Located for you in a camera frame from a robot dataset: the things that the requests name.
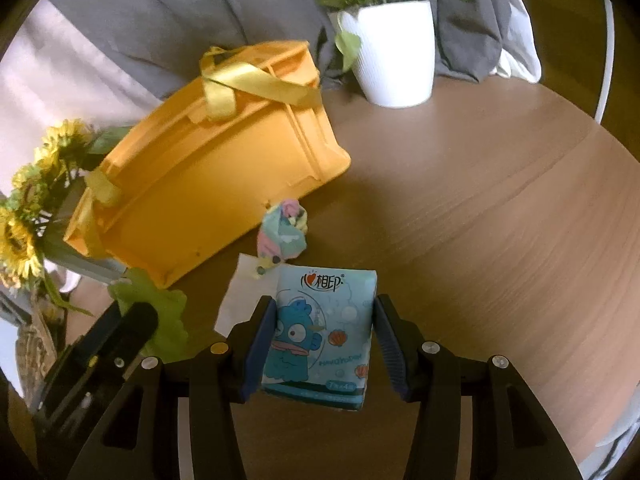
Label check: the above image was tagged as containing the pale pink curtain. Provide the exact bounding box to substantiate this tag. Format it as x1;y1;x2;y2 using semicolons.
0;0;166;201

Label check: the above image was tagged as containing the white crumpled cloth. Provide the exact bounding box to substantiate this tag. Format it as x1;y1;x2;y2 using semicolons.
580;400;640;480

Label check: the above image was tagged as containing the white sheer curtain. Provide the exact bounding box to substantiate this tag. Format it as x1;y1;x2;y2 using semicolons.
480;0;543;83

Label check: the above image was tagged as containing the sunflower bouquet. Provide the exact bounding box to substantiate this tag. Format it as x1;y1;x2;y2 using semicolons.
0;119;131;311

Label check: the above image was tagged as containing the pastel rainbow plush toy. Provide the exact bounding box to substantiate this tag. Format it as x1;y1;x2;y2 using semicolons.
255;199;309;278

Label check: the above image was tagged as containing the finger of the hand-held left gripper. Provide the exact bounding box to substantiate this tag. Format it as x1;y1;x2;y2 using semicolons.
85;301;160;365

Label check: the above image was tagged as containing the grey curtain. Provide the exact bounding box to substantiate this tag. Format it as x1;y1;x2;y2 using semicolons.
45;0;506;106

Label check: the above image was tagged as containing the white plant pot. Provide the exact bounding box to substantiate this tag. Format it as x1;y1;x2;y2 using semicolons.
340;0;436;108

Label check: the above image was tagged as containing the white paper napkin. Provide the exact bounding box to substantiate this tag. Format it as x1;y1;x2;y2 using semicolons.
214;252;281;336

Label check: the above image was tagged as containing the white curved rail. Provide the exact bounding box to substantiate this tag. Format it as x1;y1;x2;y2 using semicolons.
595;0;616;123

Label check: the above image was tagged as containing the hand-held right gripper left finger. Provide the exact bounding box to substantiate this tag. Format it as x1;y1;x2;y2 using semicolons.
70;295;278;480

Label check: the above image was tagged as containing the grey ribbed vase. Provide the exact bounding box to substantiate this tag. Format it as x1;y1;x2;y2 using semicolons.
37;180;126;286

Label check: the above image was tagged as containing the orange plastic crate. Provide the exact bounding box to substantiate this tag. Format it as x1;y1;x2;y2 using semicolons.
63;40;352;290

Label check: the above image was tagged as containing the green plush toy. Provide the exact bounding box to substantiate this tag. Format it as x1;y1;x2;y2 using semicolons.
107;267;188;361

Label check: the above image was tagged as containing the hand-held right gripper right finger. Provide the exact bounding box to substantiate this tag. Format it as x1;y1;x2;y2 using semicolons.
372;294;583;480

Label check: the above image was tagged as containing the blue cartoon tissue pack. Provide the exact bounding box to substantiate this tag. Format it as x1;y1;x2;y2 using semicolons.
260;265;378;412

